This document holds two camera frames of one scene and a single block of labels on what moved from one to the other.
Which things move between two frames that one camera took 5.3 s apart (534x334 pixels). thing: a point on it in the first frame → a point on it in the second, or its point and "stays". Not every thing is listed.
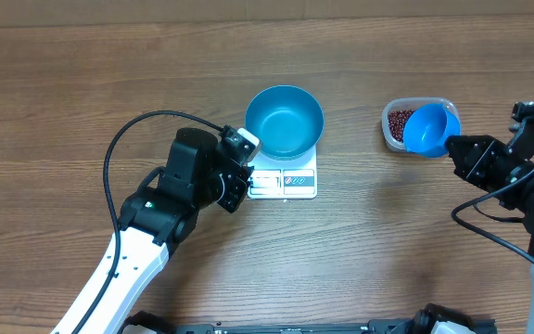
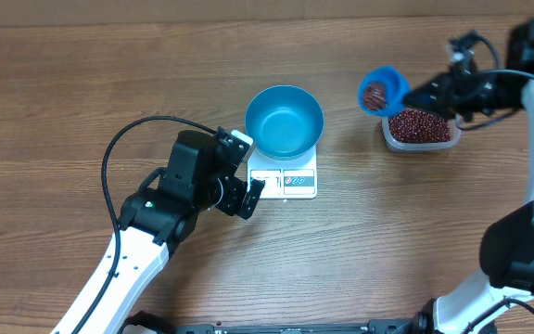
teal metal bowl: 288,122 stays
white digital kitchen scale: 284,179 stays
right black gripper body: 490,173 → 473,96
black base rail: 430,320 stays
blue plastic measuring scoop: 426,128 → 396,84
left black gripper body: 234,190 stays
